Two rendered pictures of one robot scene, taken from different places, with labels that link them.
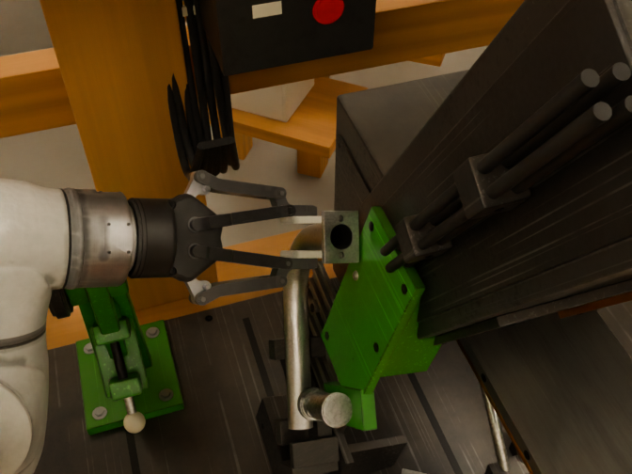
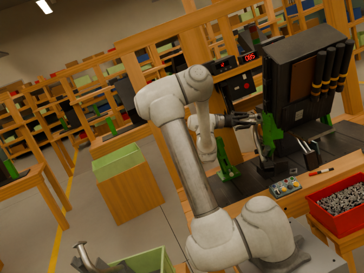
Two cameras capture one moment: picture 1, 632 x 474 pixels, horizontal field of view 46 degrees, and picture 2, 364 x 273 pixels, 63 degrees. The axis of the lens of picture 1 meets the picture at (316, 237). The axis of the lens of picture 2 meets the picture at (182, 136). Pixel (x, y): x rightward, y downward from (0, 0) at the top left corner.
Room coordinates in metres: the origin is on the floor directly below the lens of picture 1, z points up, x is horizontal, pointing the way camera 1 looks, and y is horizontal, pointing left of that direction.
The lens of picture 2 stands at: (-1.21, 0.00, 1.83)
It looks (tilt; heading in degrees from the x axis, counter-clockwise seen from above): 17 degrees down; 15
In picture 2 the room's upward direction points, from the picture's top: 21 degrees counter-clockwise
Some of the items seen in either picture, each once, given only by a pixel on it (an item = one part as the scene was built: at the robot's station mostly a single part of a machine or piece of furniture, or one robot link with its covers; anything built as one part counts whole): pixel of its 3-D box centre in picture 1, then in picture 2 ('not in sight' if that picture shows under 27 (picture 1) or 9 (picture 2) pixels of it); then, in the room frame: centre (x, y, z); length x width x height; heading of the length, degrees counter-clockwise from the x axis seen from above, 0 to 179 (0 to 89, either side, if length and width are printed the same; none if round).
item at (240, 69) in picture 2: not in sight; (246, 64); (0.82, -0.05, 1.52); 0.90 x 0.25 x 0.04; 108
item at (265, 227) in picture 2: not in sight; (264, 225); (-0.26, 0.08, 1.08); 0.18 x 0.16 x 0.22; 104
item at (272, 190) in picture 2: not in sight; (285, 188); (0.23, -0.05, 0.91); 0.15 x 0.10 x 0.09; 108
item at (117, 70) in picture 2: not in sight; (109, 92); (6.64, 3.55, 1.12); 3.01 x 0.54 x 2.24; 115
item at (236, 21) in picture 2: not in sight; (253, 34); (8.65, -0.70, 1.12); 3.22 x 0.55 x 2.23; 115
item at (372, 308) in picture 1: (393, 307); (272, 127); (0.49, -0.08, 1.17); 0.13 x 0.12 x 0.20; 108
